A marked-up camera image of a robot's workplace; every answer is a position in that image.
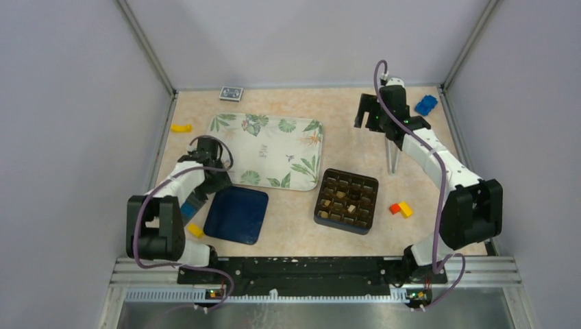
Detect silver metal tongs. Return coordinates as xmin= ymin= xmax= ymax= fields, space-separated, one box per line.
xmin=385 ymin=139 xmax=400 ymax=174

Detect dark blue box lid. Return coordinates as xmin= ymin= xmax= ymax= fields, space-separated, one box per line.
xmin=203 ymin=186 xmax=269 ymax=245

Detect blue chocolate box with insert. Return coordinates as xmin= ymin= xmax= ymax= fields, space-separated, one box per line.
xmin=314 ymin=169 xmax=379 ymax=235

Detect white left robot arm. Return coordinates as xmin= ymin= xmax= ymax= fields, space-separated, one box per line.
xmin=125 ymin=135 xmax=234 ymax=283

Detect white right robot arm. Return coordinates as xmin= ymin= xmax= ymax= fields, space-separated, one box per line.
xmin=354 ymin=74 xmax=503 ymax=282

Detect yellow toy brick back-left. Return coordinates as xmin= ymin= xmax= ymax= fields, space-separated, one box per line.
xmin=171 ymin=124 xmax=193 ymax=133

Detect grey building baseplate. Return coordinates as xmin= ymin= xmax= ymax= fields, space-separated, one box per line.
xmin=183 ymin=191 xmax=208 ymax=212

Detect light blue toy brick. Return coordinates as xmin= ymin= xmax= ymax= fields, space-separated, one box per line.
xmin=180 ymin=204 xmax=197 ymax=223

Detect white leaf-print tray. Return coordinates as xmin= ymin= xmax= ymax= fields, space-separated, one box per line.
xmin=207 ymin=113 xmax=323 ymax=191

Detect playing card deck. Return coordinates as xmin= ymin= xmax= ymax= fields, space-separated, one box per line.
xmin=219 ymin=86 xmax=244 ymax=102

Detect yellow toy brick front-left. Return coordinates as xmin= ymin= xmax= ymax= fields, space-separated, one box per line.
xmin=186 ymin=223 xmax=204 ymax=239

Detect orange toy brick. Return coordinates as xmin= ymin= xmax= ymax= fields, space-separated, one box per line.
xmin=388 ymin=203 xmax=401 ymax=215

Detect yellow toy brick right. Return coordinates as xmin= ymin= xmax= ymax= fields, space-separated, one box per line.
xmin=398 ymin=202 xmax=414 ymax=218

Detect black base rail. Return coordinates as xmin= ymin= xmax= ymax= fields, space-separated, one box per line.
xmin=177 ymin=256 xmax=448 ymax=297

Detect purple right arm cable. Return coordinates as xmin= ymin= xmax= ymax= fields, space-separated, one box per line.
xmin=373 ymin=60 xmax=467 ymax=310

